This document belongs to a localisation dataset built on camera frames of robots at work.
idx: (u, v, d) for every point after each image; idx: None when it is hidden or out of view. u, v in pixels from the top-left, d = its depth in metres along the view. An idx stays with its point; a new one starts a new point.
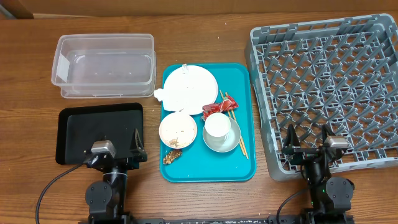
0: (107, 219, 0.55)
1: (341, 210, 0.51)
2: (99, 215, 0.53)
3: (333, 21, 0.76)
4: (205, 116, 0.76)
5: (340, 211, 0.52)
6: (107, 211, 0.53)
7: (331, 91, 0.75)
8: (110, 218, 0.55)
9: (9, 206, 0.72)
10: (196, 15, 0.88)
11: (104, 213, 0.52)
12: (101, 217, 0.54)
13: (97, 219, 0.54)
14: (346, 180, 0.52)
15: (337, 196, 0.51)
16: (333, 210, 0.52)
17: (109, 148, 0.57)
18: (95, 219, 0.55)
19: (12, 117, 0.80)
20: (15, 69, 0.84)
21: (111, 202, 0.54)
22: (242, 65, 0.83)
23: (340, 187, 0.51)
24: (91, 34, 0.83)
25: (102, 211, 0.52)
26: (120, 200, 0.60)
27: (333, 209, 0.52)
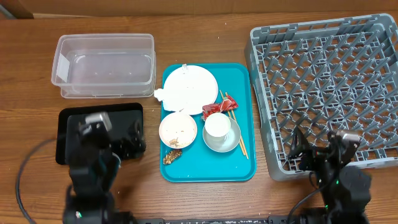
0: (91, 188, 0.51)
1: (359, 200, 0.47)
2: (81, 177, 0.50)
3: (333, 21, 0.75)
4: (205, 116, 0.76)
5: (359, 205, 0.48)
6: (92, 177, 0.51)
7: (331, 91, 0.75)
8: (93, 190, 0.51)
9: (9, 206, 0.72)
10: (196, 15, 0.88)
11: (88, 175, 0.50)
12: (86, 184, 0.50)
13: (81, 189, 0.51)
14: (363, 172, 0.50)
15: (354, 186, 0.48)
16: (350, 203, 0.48)
17: (104, 118, 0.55)
18: (78, 190, 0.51)
19: (12, 117, 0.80)
20: (15, 69, 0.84)
21: (96, 167, 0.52)
22: (242, 65, 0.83)
23: (355, 176, 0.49)
24: (91, 35, 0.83)
25: (86, 172, 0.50)
26: (109, 180, 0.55)
27: (349, 201, 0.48)
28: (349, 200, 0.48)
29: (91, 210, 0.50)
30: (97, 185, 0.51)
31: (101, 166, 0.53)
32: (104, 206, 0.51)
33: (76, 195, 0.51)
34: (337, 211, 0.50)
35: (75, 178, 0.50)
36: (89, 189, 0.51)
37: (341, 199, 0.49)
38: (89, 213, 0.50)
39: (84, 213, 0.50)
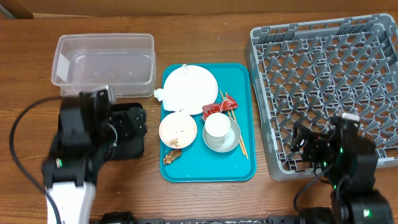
0: (79, 137, 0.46)
1: (365, 160, 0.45)
2: (72, 118, 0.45)
3: (333, 21, 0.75)
4: (205, 116, 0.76)
5: (367, 171, 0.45)
6: (84, 122, 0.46)
7: (331, 91, 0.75)
8: (81, 140, 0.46)
9: (9, 206, 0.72)
10: (196, 15, 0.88)
11: (81, 117, 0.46)
12: (75, 129, 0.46)
13: (69, 135, 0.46)
14: (368, 139, 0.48)
15: (359, 150, 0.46)
16: (356, 170, 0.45)
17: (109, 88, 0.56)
18: (65, 138, 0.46)
19: (12, 117, 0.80)
20: (15, 69, 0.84)
21: (89, 112, 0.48)
22: (242, 65, 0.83)
23: (360, 142, 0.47)
24: (91, 35, 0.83)
25: (77, 113, 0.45)
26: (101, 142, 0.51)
27: (354, 168, 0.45)
28: (354, 168, 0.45)
29: (75, 160, 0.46)
30: (87, 133, 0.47)
31: (94, 116, 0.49)
32: (90, 158, 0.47)
33: (63, 144, 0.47)
34: (347, 182, 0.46)
35: (64, 121, 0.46)
36: (78, 138, 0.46)
37: (347, 169, 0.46)
38: (72, 162, 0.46)
39: (66, 162, 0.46)
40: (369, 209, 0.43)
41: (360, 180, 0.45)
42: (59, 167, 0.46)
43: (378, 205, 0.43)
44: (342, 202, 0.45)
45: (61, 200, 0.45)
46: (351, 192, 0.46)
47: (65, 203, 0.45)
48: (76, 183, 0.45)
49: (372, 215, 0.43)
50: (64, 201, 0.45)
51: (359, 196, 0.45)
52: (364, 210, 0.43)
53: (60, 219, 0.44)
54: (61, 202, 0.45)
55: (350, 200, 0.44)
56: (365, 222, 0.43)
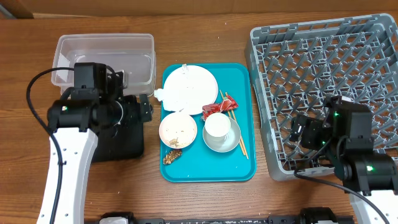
0: (89, 91, 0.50)
1: (361, 116, 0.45)
2: (85, 74, 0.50)
3: (333, 21, 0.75)
4: (205, 116, 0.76)
5: (364, 125, 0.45)
6: (95, 79, 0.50)
7: (331, 91, 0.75)
8: (89, 93, 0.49)
9: (9, 206, 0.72)
10: (196, 15, 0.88)
11: (92, 73, 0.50)
12: (86, 84, 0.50)
13: (80, 89, 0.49)
14: (362, 104, 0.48)
15: (351, 107, 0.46)
16: (353, 126, 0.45)
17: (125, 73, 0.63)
18: (75, 91, 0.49)
19: (12, 117, 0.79)
20: (15, 69, 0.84)
21: (101, 73, 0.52)
22: (242, 65, 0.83)
23: (353, 105, 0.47)
24: (90, 35, 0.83)
25: (89, 70, 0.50)
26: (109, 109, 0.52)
27: (352, 124, 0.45)
28: (351, 124, 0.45)
29: (79, 107, 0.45)
30: (97, 89, 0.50)
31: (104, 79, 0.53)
32: (94, 109, 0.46)
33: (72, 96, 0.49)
34: (346, 140, 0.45)
35: (78, 75, 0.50)
36: (88, 91, 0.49)
37: (345, 128, 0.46)
38: (76, 109, 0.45)
39: (71, 107, 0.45)
40: (372, 165, 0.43)
41: (359, 137, 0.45)
42: (63, 112, 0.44)
43: (380, 161, 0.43)
44: (344, 162, 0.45)
45: (63, 141, 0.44)
46: (351, 150, 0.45)
47: (68, 145, 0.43)
48: (80, 128, 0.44)
49: (377, 170, 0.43)
50: (68, 143, 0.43)
51: (360, 155, 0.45)
52: (367, 166, 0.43)
53: (61, 160, 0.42)
54: (64, 144, 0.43)
55: (354, 159, 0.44)
56: (369, 177, 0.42)
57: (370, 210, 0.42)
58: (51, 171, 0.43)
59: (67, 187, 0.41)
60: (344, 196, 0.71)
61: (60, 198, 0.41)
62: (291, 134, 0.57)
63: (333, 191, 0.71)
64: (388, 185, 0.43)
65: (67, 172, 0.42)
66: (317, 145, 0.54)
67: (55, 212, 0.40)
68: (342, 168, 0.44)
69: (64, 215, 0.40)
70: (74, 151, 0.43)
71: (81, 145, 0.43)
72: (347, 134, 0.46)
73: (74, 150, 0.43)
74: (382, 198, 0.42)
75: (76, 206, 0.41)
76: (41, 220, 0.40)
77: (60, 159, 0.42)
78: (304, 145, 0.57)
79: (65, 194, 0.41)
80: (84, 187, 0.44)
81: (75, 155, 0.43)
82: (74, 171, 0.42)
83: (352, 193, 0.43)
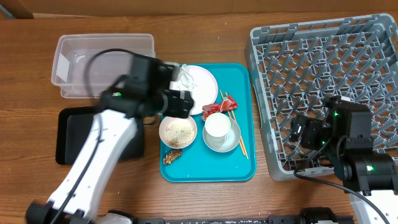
0: (138, 84, 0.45)
1: (360, 116, 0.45)
2: (139, 66, 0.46)
3: (333, 21, 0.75)
4: (205, 116, 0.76)
5: (364, 124, 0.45)
6: (148, 73, 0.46)
7: (331, 91, 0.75)
8: (139, 87, 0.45)
9: (9, 206, 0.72)
10: (196, 15, 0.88)
11: (147, 67, 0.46)
12: (138, 76, 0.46)
13: (132, 79, 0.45)
14: (362, 104, 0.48)
15: (350, 107, 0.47)
16: (352, 126, 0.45)
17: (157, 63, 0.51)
18: (127, 80, 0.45)
19: (12, 117, 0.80)
20: (15, 69, 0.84)
21: (152, 67, 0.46)
22: (242, 65, 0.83)
23: (352, 104, 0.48)
24: (90, 35, 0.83)
25: (144, 63, 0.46)
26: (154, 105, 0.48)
27: (352, 124, 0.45)
28: (351, 124, 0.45)
29: (130, 98, 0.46)
30: (147, 83, 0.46)
31: (156, 74, 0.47)
32: (142, 102, 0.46)
33: (124, 84, 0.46)
34: (346, 140, 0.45)
35: (133, 66, 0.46)
36: (138, 84, 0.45)
37: (345, 127, 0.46)
38: (127, 99, 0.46)
39: (124, 95, 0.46)
40: (372, 165, 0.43)
41: (358, 137, 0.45)
42: (114, 98, 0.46)
43: (381, 162, 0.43)
44: (344, 162, 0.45)
45: (107, 121, 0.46)
46: (351, 150, 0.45)
47: (110, 126, 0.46)
48: (126, 115, 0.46)
49: (377, 170, 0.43)
50: (109, 124, 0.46)
51: (359, 155, 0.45)
52: (367, 166, 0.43)
53: (99, 136, 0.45)
54: (107, 124, 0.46)
55: (354, 159, 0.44)
56: (369, 177, 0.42)
57: (370, 210, 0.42)
58: (88, 144, 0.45)
59: (96, 164, 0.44)
60: (345, 196, 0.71)
61: (87, 170, 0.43)
62: (290, 134, 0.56)
63: (333, 191, 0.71)
64: (388, 184, 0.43)
65: (101, 149, 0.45)
66: (317, 145, 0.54)
67: (81, 180, 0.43)
68: (342, 167, 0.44)
69: (86, 186, 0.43)
70: (113, 134, 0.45)
71: (122, 129, 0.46)
72: (347, 133, 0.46)
73: (114, 133, 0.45)
74: (382, 198, 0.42)
75: (99, 185, 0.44)
76: (66, 184, 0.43)
77: (99, 135, 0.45)
78: (305, 145, 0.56)
79: (94, 167, 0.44)
80: (111, 169, 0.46)
81: (113, 137, 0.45)
82: (107, 150, 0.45)
83: (352, 193, 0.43)
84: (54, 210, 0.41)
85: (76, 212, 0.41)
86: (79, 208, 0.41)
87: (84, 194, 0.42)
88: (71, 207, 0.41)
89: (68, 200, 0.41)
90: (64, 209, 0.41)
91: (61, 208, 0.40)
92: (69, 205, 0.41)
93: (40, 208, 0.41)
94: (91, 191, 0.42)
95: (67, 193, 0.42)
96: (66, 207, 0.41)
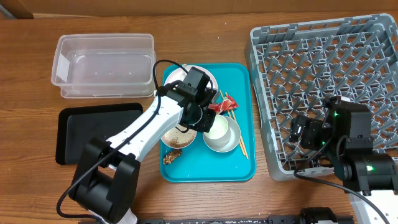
0: (191, 90, 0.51)
1: (360, 115, 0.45)
2: (195, 77, 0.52)
3: (333, 21, 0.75)
4: None
5: (362, 124, 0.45)
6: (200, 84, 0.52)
7: (331, 91, 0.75)
8: (190, 92, 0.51)
9: (9, 206, 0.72)
10: (196, 15, 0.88)
11: (200, 79, 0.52)
12: (192, 83, 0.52)
13: (185, 86, 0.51)
14: (356, 102, 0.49)
15: (349, 107, 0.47)
16: (352, 126, 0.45)
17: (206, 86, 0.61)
18: (181, 84, 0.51)
19: (12, 117, 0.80)
20: (15, 69, 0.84)
21: (203, 83, 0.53)
22: (242, 65, 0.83)
23: (352, 105, 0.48)
24: (91, 35, 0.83)
25: (199, 74, 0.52)
26: (194, 114, 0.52)
27: (352, 124, 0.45)
28: (351, 125, 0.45)
29: (184, 94, 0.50)
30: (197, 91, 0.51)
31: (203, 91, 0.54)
32: (191, 101, 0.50)
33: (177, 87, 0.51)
34: (346, 140, 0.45)
35: (189, 75, 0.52)
36: (190, 90, 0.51)
37: (345, 128, 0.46)
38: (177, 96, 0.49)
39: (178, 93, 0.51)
40: (372, 165, 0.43)
41: (358, 137, 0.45)
42: (171, 91, 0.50)
43: (381, 162, 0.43)
44: (344, 162, 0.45)
45: (165, 101, 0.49)
46: (351, 150, 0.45)
47: (166, 106, 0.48)
48: (179, 103, 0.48)
49: (377, 170, 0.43)
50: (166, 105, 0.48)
51: (359, 155, 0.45)
52: (367, 166, 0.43)
53: (157, 110, 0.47)
54: (164, 104, 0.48)
55: (354, 159, 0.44)
56: (369, 177, 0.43)
57: (370, 210, 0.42)
58: (146, 113, 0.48)
59: (149, 129, 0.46)
60: (345, 196, 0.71)
61: (142, 129, 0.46)
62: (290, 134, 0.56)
63: (333, 191, 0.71)
64: (388, 184, 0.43)
65: (156, 119, 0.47)
66: (316, 144, 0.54)
67: (136, 135, 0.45)
68: (342, 167, 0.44)
69: (139, 140, 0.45)
70: (168, 112, 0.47)
71: (176, 111, 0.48)
72: (347, 134, 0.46)
73: (168, 111, 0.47)
74: (382, 198, 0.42)
75: (148, 144, 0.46)
76: (123, 134, 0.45)
77: (157, 109, 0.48)
78: (305, 146, 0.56)
79: (147, 132, 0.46)
80: (156, 139, 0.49)
81: (166, 116, 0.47)
82: (160, 122, 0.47)
83: (352, 193, 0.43)
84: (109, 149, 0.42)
85: (129, 155, 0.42)
86: (132, 153, 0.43)
87: (137, 145, 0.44)
88: (124, 151, 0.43)
89: (124, 144, 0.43)
90: (118, 150, 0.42)
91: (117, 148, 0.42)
92: (124, 149, 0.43)
93: (97, 142, 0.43)
94: (143, 145, 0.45)
95: (123, 139, 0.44)
96: (120, 149, 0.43)
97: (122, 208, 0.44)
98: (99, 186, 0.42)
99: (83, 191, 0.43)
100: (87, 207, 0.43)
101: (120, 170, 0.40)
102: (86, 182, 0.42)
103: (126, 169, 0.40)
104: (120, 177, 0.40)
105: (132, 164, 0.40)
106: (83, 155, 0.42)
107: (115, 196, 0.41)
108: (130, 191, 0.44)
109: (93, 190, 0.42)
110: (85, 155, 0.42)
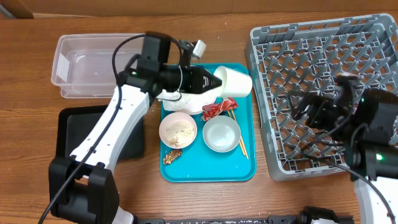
0: (150, 64, 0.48)
1: (387, 109, 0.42)
2: (153, 46, 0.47)
3: (333, 21, 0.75)
4: (205, 116, 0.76)
5: (387, 115, 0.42)
6: (160, 54, 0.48)
7: (331, 91, 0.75)
8: (150, 66, 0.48)
9: (9, 206, 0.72)
10: (196, 15, 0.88)
11: (159, 46, 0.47)
12: (151, 56, 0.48)
13: (146, 60, 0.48)
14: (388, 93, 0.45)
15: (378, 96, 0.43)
16: (376, 117, 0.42)
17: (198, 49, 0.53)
18: (140, 60, 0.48)
19: (12, 117, 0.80)
20: (15, 69, 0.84)
21: (162, 49, 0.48)
22: (242, 66, 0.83)
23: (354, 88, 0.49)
24: (91, 35, 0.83)
25: (157, 42, 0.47)
26: (166, 84, 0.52)
27: (376, 115, 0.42)
28: (375, 114, 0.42)
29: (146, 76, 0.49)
30: (160, 63, 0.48)
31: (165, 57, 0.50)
32: (155, 82, 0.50)
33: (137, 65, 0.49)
34: (365, 130, 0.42)
35: (145, 46, 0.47)
36: (150, 63, 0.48)
37: (367, 116, 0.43)
38: (140, 78, 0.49)
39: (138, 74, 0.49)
40: (382, 154, 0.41)
41: (379, 129, 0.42)
42: (131, 76, 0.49)
43: (395, 155, 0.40)
44: (355, 149, 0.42)
45: (126, 92, 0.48)
46: (367, 140, 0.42)
47: (128, 97, 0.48)
48: (142, 90, 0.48)
49: (386, 161, 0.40)
50: (128, 95, 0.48)
51: (373, 145, 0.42)
52: (376, 155, 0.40)
53: (119, 104, 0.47)
54: (125, 95, 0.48)
55: (365, 147, 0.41)
56: (377, 167, 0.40)
57: (373, 193, 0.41)
58: (108, 110, 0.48)
59: (114, 126, 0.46)
60: (345, 196, 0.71)
61: (107, 131, 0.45)
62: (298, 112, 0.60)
63: (333, 191, 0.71)
64: (395, 174, 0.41)
65: (120, 115, 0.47)
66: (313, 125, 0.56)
67: (101, 139, 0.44)
68: (352, 155, 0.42)
69: (106, 144, 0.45)
70: (131, 103, 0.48)
71: (139, 100, 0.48)
72: (368, 122, 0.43)
73: (131, 102, 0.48)
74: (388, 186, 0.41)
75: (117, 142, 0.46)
76: (87, 142, 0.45)
77: (119, 104, 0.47)
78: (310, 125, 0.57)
79: (112, 130, 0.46)
80: (128, 132, 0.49)
81: (130, 107, 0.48)
82: (125, 117, 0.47)
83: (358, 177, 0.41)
84: (76, 163, 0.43)
85: (98, 165, 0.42)
86: (101, 162, 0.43)
87: (104, 150, 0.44)
88: (92, 161, 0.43)
89: (90, 154, 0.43)
90: (86, 162, 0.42)
91: (83, 160, 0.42)
92: (91, 159, 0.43)
93: (61, 160, 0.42)
94: (111, 149, 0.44)
95: (87, 149, 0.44)
96: (87, 160, 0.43)
97: (107, 216, 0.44)
98: (78, 200, 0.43)
99: (65, 207, 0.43)
100: (73, 220, 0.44)
101: (90, 183, 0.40)
102: (63, 200, 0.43)
103: (97, 178, 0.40)
104: (93, 189, 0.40)
105: (101, 173, 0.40)
106: (51, 177, 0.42)
107: (94, 208, 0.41)
108: (112, 196, 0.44)
109: (75, 203, 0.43)
110: (53, 175, 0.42)
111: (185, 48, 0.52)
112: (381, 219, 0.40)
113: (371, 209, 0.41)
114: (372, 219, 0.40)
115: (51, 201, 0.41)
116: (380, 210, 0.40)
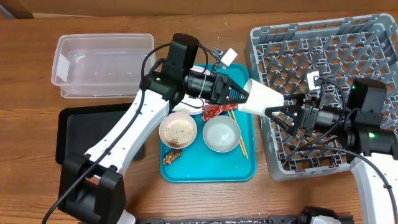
0: (176, 71, 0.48)
1: (376, 93, 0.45)
2: (178, 53, 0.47)
3: (333, 20, 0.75)
4: (205, 116, 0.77)
5: (377, 99, 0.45)
6: (185, 61, 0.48)
7: (331, 91, 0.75)
8: (175, 73, 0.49)
9: (9, 206, 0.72)
10: (196, 15, 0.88)
11: (185, 54, 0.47)
12: (176, 63, 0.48)
13: (170, 66, 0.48)
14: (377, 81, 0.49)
15: (366, 82, 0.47)
16: (367, 100, 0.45)
17: (227, 56, 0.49)
18: (166, 66, 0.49)
19: (12, 117, 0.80)
20: (15, 69, 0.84)
21: (188, 56, 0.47)
22: (242, 65, 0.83)
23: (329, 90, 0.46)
24: (91, 35, 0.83)
25: (183, 49, 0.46)
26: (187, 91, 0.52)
27: (366, 98, 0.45)
28: (365, 98, 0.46)
29: (170, 83, 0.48)
30: (183, 70, 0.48)
31: (190, 63, 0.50)
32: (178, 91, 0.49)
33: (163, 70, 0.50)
34: (357, 113, 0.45)
35: (171, 51, 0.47)
36: (175, 70, 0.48)
37: (358, 102, 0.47)
38: (165, 85, 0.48)
39: (163, 82, 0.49)
40: (374, 132, 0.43)
41: (369, 112, 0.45)
42: (155, 82, 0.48)
43: (386, 135, 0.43)
44: (349, 130, 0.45)
45: (148, 98, 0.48)
46: (360, 122, 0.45)
47: (149, 102, 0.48)
48: (164, 97, 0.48)
49: (377, 137, 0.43)
50: (149, 101, 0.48)
51: (367, 127, 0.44)
52: (369, 133, 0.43)
53: (140, 109, 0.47)
54: (147, 100, 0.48)
55: (359, 129, 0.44)
56: (370, 144, 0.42)
57: (370, 167, 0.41)
58: (129, 112, 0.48)
59: (132, 132, 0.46)
60: (345, 196, 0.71)
61: (124, 135, 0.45)
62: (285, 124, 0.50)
63: (333, 191, 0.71)
64: (388, 150, 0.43)
65: (138, 120, 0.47)
66: (290, 132, 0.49)
67: (117, 142, 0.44)
68: (347, 135, 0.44)
69: (121, 149, 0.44)
70: (151, 109, 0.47)
71: (159, 107, 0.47)
72: (359, 107, 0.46)
73: (151, 109, 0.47)
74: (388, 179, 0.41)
75: (133, 147, 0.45)
76: (104, 143, 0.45)
77: (139, 108, 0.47)
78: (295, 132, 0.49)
79: (130, 136, 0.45)
80: (143, 138, 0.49)
81: (150, 113, 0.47)
82: (143, 124, 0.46)
83: (354, 154, 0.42)
84: (89, 162, 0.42)
85: (111, 167, 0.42)
86: (114, 165, 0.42)
87: (118, 154, 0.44)
88: (106, 163, 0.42)
89: (104, 156, 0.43)
90: (99, 163, 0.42)
91: (97, 161, 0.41)
92: (104, 161, 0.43)
93: (76, 157, 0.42)
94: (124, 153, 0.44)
95: (103, 150, 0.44)
96: (101, 162, 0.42)
97: (112, 217, 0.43)
98: (86, 198, 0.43)
99: (72, 205, 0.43)
100: (77, 219, 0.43)
101: (101, 184, 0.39)
102: (71, 196, 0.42)
103: (108, 182, 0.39)
104: (104, 191, 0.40)
105: (113, 178, 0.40)
106: (63, 173, 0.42)
107: (100, 206, 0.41)
108: (120, 198, 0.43)
109: (81, 201, 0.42)
110: (65, 171, 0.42)
111: (214, 55, 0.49)
112: (380, 200, 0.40)
113: (369, 183, 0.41)
114: (370, 193, 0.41)
115: (61, 198, 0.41)
116: (377, 183, 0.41)
